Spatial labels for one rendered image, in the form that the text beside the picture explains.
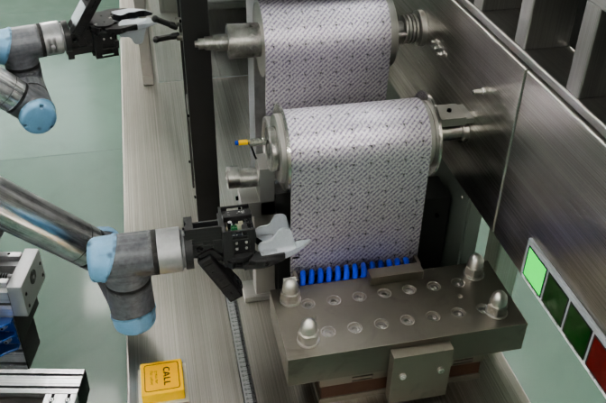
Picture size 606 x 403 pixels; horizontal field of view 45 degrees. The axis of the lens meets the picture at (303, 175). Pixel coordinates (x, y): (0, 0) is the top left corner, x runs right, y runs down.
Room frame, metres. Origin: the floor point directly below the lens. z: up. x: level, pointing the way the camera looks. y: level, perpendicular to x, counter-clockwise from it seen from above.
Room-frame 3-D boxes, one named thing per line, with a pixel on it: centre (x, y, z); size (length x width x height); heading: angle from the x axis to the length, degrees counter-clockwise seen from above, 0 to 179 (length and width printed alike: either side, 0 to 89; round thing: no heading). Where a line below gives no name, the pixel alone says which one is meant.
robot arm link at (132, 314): (0.92, 0.30, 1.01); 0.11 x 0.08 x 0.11; 30
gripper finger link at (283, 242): (0.95, 0.03, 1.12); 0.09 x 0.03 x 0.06; 102
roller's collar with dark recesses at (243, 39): (1.27, 0.12, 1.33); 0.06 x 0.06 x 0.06; 13
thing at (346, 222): (1.00, -0.10, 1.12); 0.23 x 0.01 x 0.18; 103
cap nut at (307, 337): (0.81, -0.01, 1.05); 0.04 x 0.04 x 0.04
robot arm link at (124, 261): (0.91, 0.29, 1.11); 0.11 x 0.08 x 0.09; 103
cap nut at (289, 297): (0.90, 0.02, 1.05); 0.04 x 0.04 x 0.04
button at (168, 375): (0.82, 0.23, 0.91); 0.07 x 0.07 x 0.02; 13
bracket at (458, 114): (1.09, -0.25, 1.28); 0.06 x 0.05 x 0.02; 103
